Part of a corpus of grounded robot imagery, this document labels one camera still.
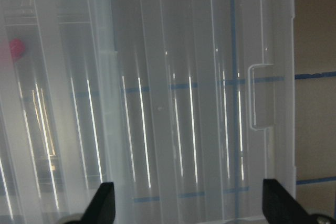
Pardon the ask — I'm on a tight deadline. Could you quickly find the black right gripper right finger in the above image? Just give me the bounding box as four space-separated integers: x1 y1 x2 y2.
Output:
262 179 312 223

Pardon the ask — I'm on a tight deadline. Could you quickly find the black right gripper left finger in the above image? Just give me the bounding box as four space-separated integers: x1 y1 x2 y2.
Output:
80 182 116 224

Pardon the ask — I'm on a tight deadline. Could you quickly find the clear plastic box lid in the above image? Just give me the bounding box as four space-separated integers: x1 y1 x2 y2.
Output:
103 0 296 223

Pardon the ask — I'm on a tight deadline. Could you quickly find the clear plastic storage box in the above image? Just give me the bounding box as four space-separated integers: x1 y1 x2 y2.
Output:
1 0 113 223

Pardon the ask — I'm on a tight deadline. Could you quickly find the red block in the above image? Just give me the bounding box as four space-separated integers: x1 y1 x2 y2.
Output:
9 38 26 63

